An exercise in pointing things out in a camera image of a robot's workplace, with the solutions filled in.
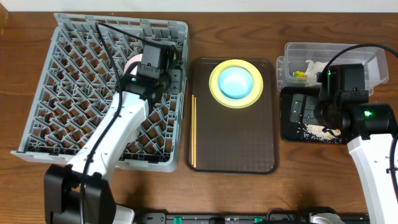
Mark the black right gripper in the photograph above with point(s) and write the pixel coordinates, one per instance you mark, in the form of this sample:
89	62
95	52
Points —
311	101

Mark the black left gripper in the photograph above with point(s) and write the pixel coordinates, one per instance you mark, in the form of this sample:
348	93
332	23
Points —
175	74

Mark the wooden chopstick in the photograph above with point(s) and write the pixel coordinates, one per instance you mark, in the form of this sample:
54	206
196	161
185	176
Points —
195	132
192	131

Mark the pink white bowl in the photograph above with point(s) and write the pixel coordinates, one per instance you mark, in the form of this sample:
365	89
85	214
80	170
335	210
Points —
136	58

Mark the yellow round plate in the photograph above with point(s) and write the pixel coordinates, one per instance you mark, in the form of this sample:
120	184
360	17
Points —
244	102

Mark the light blue bowl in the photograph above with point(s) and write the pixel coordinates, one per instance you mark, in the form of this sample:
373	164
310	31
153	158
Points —
235	83

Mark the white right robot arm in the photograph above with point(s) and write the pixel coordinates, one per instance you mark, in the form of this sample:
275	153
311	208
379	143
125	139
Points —
369	138

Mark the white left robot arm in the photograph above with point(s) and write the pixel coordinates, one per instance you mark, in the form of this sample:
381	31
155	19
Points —
79	192

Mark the black waste tray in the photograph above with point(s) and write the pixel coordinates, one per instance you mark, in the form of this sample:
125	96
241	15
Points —
288	127

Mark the spilled rice food waste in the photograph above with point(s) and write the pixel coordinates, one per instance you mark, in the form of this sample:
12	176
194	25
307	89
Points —
315	133

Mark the clear plastic waste bin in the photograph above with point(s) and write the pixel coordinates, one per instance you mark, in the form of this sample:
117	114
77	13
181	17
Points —
296	54

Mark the grey plastic dishwasher rack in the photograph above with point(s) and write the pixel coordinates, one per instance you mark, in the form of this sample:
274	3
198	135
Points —
77	84

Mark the yellow green wrapper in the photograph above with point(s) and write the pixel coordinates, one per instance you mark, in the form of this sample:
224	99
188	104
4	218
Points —
300	77

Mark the crumpled white napkin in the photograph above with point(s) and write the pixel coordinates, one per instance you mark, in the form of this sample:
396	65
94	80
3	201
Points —
312	69

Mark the dark brown serving tray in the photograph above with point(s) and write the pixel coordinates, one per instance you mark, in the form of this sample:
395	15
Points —
243	141

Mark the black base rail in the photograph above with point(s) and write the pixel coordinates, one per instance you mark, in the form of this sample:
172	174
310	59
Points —
275	215

